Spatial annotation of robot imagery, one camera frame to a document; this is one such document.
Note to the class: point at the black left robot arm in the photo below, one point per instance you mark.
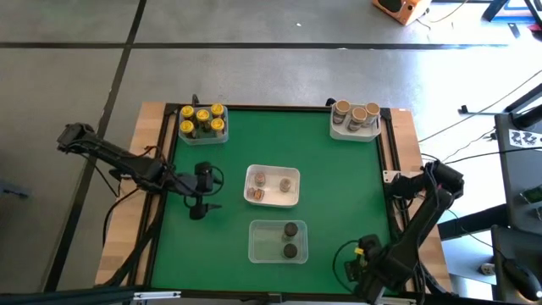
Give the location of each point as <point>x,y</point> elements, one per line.
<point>123,163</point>

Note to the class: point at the gold-lid spice jar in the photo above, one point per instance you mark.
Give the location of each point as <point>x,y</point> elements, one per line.
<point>341,111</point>
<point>357,118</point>
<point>372,113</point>

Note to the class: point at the dark desk with mouse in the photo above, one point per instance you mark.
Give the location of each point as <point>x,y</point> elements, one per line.
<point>508,245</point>

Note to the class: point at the wooden table side board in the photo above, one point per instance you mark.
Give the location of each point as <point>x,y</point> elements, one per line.
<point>410,140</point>
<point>148,127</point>

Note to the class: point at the small grey can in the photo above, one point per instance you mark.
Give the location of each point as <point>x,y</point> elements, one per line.
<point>488,269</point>

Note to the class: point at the grey desk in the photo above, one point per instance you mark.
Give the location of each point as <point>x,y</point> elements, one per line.
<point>512,178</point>

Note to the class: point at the small black floor clamp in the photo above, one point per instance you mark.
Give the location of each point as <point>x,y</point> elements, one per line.
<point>463,109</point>

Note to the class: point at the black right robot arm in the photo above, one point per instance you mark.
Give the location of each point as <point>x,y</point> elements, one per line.
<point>423,220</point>

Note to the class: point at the orange speaker box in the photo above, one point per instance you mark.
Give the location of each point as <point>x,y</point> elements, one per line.
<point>402,10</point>

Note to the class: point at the black computer mouse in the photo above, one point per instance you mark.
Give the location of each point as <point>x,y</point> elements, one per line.
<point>523,279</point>

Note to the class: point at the black stand legs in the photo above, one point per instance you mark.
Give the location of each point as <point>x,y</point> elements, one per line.
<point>495,8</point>

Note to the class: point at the black floor beam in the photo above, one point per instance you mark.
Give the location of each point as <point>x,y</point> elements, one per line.
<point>474,220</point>

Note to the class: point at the dark blue crossbar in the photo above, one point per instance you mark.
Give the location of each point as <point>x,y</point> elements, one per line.
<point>63,296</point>

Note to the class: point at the wide clear plastic bin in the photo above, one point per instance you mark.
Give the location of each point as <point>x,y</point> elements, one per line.
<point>267,250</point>

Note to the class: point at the small cork-stoppered glass jar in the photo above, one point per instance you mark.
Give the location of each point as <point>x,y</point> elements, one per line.
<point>285,184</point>
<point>260,178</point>
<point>256,193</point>

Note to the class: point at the grey floor object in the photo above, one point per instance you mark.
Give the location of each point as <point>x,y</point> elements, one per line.
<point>12,188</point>

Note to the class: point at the white bracket plate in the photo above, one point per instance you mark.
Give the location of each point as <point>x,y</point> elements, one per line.
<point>389,175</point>

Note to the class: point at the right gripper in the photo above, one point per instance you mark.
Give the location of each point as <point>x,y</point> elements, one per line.
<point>377,271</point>

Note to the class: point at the black table frame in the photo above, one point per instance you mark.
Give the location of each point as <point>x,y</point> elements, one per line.
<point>254,107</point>

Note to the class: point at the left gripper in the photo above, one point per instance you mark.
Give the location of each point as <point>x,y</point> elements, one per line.
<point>203,178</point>

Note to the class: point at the white plastic bin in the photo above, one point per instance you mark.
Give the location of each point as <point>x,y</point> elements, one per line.
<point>273,200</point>
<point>355,136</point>

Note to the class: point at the black-lid glass spice jar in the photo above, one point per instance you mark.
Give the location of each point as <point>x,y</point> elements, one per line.
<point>290,229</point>
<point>290,250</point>

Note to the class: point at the black white marker sheet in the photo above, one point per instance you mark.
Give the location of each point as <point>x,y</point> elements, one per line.
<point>525,139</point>

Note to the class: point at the small clear plastic bin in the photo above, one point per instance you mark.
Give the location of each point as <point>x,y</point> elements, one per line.
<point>204,139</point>

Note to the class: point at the silver mounting bracket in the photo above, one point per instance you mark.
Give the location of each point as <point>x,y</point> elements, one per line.
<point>156,295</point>

